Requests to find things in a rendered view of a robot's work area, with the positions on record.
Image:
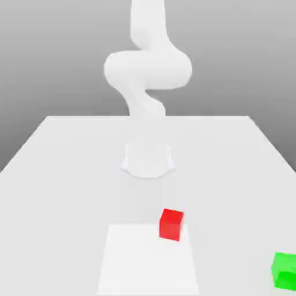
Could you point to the small green cube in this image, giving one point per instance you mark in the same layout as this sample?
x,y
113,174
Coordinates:
x,y
285,270

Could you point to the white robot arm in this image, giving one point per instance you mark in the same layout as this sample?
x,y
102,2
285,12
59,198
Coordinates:
x,y
148,69

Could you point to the small red cube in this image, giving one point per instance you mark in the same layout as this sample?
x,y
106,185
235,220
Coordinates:
x,y
170,225

